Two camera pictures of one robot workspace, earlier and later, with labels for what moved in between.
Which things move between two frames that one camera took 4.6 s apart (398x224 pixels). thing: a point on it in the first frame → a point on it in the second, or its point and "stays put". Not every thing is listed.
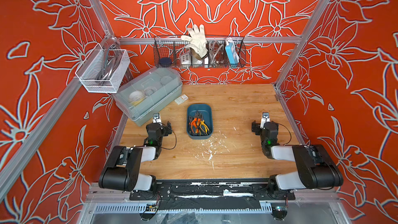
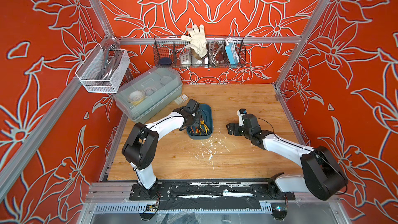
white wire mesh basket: (104, 71) stays put
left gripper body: (164, 131) → (196, 120)
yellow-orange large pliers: (204, 127) stays put
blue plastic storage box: (199, 121) stays put
